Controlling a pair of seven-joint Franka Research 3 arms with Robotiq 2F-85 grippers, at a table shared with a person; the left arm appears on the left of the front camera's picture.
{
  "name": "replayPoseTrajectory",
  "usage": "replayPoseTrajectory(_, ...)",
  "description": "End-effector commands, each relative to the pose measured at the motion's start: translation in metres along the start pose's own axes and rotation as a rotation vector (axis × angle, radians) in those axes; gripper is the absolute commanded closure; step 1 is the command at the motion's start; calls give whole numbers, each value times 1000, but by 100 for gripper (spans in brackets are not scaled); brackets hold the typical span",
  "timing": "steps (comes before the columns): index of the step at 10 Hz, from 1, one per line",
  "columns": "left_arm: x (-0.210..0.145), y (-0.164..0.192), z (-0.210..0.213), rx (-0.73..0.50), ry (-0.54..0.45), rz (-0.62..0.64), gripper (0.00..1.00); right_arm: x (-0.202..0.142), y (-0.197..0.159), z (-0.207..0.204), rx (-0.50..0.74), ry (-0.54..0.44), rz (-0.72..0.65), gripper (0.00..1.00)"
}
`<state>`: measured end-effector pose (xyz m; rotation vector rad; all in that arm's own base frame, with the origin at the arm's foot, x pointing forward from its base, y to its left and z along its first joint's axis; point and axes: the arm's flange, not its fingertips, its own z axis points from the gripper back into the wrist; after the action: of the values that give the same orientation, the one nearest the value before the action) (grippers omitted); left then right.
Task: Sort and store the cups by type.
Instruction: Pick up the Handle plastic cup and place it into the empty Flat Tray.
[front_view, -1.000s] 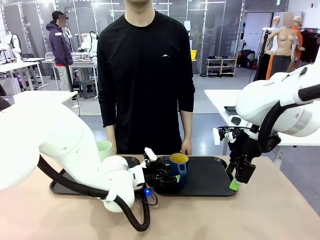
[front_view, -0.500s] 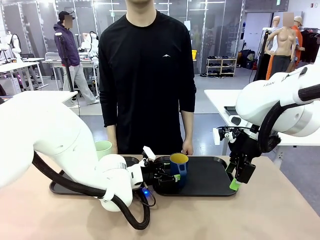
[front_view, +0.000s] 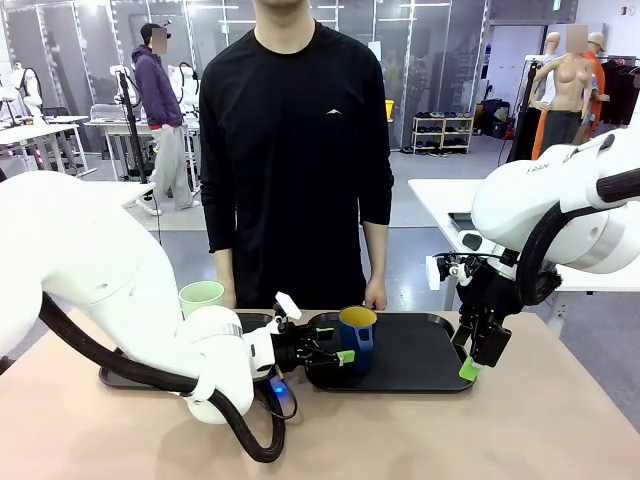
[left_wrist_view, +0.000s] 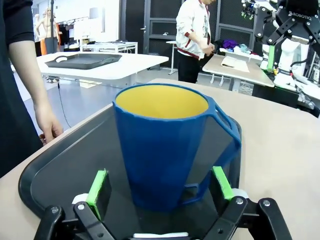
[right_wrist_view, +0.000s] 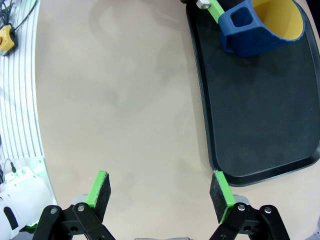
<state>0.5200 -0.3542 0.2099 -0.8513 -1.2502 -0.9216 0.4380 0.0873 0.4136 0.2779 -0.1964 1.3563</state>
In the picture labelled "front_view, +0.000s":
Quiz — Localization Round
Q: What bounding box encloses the black plastic tray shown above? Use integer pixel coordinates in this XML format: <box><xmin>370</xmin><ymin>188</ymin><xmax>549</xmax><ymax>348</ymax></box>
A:
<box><xmin>305</xmin><ymin>312</ymin><xmax>477</xmax><ymax>395</ymax></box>
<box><xmin>98</xmin><ymin>309</ymin><xmax>279</xmax><ymax>396</ymax></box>

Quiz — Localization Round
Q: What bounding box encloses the black tripod stand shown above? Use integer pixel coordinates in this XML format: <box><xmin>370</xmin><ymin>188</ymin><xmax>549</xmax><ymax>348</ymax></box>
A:
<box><xmin>113</xmin><ymin>67</ymin><xmax>157</xmax><ymax>202</ymax></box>

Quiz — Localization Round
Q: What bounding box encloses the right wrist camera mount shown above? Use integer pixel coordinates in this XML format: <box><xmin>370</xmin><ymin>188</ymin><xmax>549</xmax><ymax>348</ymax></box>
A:
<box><xmin>425</xmin><ymin>252</ymin><xmax>482</xmax><ymax>292</ymax></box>

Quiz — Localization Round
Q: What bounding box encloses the white shoe rack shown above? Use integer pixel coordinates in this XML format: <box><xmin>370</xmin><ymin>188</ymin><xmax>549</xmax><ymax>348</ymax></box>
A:
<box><xmin>412</xmin><ymin>112</ymin><xmax>475</xmax><ymax>155</ymax></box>

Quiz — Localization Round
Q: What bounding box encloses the blue mug yellow inside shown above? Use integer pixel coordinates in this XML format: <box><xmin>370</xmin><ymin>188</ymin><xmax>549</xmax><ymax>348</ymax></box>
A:
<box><xmin>338</xmin><ymin>305</ymin><xmax>378</xmax><ymax>376</ymax></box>

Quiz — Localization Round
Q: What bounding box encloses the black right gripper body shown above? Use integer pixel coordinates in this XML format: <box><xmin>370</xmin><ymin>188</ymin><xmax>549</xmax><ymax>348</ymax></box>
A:
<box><xmin>456</xmin><ymin>256</ymin><xmax>524</xmax><ymax>327</ymax></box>

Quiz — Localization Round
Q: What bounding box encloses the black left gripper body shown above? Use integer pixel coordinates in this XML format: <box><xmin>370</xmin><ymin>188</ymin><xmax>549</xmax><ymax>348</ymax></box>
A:
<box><xmin>272</xmin><ymin>326</ymin><xmax>342</xmax><ymax>374</ymax></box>

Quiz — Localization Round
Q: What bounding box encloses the white background desk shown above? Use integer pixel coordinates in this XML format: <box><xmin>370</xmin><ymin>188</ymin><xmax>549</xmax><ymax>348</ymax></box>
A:
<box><xmin>0</xmin><ymin>115</ymin><xmax>97</xmax><ymax>176</ymax></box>

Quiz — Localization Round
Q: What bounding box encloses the white background workbench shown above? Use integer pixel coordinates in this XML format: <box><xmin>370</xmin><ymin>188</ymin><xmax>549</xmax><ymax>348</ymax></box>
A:
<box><xmin>84</xmin><ymin>102</ymin><xmax>201</xmax><ymax>182</ymax></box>

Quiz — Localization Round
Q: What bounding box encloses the person's left forearm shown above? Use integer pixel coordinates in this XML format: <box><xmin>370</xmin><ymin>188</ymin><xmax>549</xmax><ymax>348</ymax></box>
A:
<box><xmin>363</xmin><ymin>221</ymin><xmax>391</xmax><ymax>284</ymax></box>

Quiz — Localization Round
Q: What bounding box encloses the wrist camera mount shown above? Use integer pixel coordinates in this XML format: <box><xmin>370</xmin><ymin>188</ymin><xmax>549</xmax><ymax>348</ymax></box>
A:
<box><xmin>272</xmin><ymin>292</ymin><xmax>304</xmax><ymax>334</ymax></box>
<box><xmin>425</xmin><ymin>252</ymin><xmax>482</xmax><ymax>292</ymax></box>

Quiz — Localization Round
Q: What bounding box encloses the person's right forearm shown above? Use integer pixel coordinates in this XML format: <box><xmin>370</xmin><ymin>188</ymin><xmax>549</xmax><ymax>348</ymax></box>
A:
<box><xmin>213</xmin><ymin>246</ymin><xmax>238</xmax><ymax>296</ymax></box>

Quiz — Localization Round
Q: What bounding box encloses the tall pale green cup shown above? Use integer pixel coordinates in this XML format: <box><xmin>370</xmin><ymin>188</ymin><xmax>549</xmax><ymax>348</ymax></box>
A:
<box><xmin>178</xmin><ymin>280</ymin><xmax>226</xmax><ymax>321</ymax></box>

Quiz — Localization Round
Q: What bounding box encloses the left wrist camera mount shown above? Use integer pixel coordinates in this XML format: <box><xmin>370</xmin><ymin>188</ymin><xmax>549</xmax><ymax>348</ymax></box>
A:
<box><xmin>272</xmin><ymin>292</ymin><xmax>304</xmax><ymax>334</ymax></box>

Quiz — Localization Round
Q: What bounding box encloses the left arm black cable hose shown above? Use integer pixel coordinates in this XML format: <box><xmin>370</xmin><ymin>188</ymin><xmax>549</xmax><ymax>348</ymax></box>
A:
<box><xmin>42</xmin><ymin>292</ymin><xmax>300</xmax><ymax>464</ymax></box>

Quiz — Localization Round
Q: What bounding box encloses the person in black shirt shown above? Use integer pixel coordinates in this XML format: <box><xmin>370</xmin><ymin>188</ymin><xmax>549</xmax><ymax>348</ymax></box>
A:
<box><xmin>198</xmin><ymin>0</ymin><xmax>394</xmax><ymax>311</ymax></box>

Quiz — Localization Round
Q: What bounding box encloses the large white table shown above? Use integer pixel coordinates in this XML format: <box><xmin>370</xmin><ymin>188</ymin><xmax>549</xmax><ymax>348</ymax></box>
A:
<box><xmin>408</xmin><ymin>178</ymin><xmax>640</xmax><ymax>331</ymax></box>

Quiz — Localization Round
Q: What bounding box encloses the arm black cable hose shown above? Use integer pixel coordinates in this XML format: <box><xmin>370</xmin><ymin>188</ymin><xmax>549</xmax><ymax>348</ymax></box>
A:
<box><xmin>42</xmin><ymin>292</ymin><xmax>300</xmax><ymax>464</ymax></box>
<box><xmin>514</xmin><ymin>168</ymin><xmax>640</xmax><ymax>307</ymax></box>

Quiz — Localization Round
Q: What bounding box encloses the person in purple hoodie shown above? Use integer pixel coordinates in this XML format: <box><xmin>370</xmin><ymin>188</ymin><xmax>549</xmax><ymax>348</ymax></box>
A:
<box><xmin>130</xmin><ymin>22</ymin><xmax>197</xmax><ymax>212</ymax></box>

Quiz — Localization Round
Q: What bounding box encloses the person's left hand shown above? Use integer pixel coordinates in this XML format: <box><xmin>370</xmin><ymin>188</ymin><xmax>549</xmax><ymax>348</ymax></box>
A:
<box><xmin>363</xmin><ymin>278</ymin><xmax>390</xmax><ymax>312</ymax></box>

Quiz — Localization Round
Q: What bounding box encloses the mannequin in orange clothes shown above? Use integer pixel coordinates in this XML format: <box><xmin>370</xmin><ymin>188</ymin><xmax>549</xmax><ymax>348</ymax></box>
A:
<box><xmin>530</xmin><ymin>32</ymin><xmax>611</xmax><ymax>161</ymax></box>

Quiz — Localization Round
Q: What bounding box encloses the rack of black clothes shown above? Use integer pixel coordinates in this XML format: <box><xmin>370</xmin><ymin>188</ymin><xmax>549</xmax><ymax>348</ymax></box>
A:
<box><xmin>598</xmin><ymin>55</ymin><xmax>640</xmax><ymax>131</ymax></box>

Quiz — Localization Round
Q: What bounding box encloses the white side table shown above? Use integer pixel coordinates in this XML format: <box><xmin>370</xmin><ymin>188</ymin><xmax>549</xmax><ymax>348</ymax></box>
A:
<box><xmin>118</xmin><ymin>180</ymin><xmax>157</xmax><ymax>214</ymax></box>

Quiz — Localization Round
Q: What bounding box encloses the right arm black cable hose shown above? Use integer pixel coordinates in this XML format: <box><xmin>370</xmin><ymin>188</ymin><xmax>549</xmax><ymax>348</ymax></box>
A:
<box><xmin>514</xmin><ymin>168</ymin><xmax>640</xmax><ymax>307</ymax></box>

